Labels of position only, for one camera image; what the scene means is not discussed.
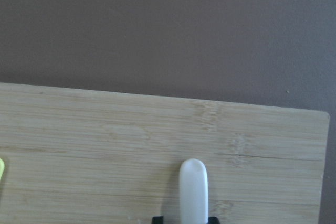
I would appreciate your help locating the bamboo cutting board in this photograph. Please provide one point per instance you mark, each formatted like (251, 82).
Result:
(82, 156)

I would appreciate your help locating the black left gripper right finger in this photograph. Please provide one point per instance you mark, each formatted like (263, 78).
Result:
(213, 220)

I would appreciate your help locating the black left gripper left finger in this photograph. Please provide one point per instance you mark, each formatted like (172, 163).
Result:
(157, 220)

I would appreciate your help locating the yellow plastic knife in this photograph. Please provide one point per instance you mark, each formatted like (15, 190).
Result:
(2, 168)

